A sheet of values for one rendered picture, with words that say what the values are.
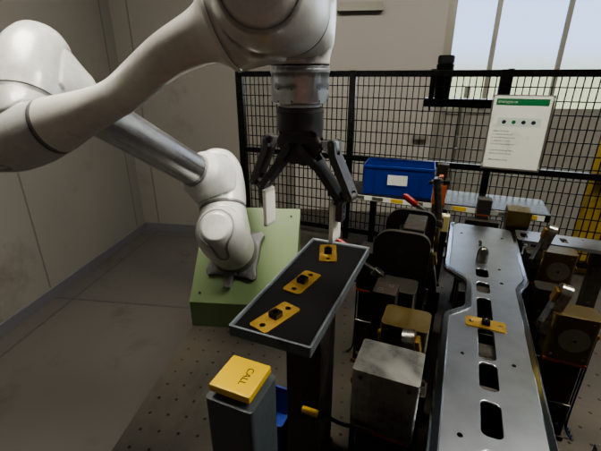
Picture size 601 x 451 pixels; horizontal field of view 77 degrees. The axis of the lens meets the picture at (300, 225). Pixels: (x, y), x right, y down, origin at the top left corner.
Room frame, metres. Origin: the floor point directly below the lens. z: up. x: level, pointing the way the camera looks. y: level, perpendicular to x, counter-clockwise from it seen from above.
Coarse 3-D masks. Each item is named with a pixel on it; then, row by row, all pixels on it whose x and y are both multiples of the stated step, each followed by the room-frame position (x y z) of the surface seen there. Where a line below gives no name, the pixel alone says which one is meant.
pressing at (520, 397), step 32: (448, 256) 1.05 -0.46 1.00; (512, 256) 1.05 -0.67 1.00; (512, 288) 0.86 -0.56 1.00; (448, 320) 0.72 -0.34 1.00; (512, 320) 0.72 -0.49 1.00; (448, 352) 0.62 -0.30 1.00; (512, 352) 0.62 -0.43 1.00; (448, 384) 0.53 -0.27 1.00; (512, 384) 0.53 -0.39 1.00; (448, 416) 0.46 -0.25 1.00; (480, 416) 0.46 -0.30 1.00; (512, 416) 0.46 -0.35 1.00; (544, 416) 0.46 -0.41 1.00; (448, 448) 0.40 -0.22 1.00; (480, 448) 0.40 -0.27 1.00; (512, 448) 0.40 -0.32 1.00; (544, 448) 0.40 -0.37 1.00
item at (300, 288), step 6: (306, 270) 0.66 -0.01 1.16; (300, 276) 0.62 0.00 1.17; (306, 276) 0.62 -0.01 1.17; (312, 276) 0.64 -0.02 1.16; (318, 276) 0.64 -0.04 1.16; (294, 282) 0.62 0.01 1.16; (300, 282) 0.61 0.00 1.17; (306, 282) 0.62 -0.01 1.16; (312, 282) 0.62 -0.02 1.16; (288, 288) 0.59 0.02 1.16; (300, 288) 0.59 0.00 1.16; (306, 288) 0.59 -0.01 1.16
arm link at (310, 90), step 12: (276, 72) 0.59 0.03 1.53; (288, 72) 0.57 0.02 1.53; (300, 72) 0.57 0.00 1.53; (312, 72) 0.58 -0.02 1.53; (324, 72) 0.59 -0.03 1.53; (276, 84) 0.59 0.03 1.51; (288, 84) 0.58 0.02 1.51; (300, 84) 0.57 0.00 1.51; (312, 84) 0.58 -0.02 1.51; (324, 84) 0.59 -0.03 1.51; (276, 96) 0.59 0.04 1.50; (288, 96) 0.58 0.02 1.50; (300, 96) 0.57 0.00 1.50; (312, 96) 0.58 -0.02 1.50; (324, 96) 0.60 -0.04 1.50; (300, 108) 0.59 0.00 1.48
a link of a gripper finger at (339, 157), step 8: (328, 144) 0.58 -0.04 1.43; (328, 152) 0.58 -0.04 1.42; (336, 152) 0.58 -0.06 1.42; (336, 160) 0.57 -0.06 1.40; (344, 160) 0.59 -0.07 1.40; (336, 168) 0.57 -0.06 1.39; (344, 168) 0.58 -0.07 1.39; (336, 176) 0.57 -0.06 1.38; (344, 176) 0.57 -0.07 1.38; (344, 184) 0.56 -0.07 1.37; (352, 184) 0.57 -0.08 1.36; (344, 192) 0.56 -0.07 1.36
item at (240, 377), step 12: (240, 360) 0.41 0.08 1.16; (228, 372) 0.39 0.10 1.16; (240, 372) 0.39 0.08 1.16; (252, 372) 0.39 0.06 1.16; (264, 372) 0.39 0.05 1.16; (216, 384) 0.37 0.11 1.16; (228, 384) 0.37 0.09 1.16; (240, 384) 0.37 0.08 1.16; (252, 384) 0.37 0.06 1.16; (228, 396) 0.36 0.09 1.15; (240, 396) 0.35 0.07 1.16; (252, 396) 0.35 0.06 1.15
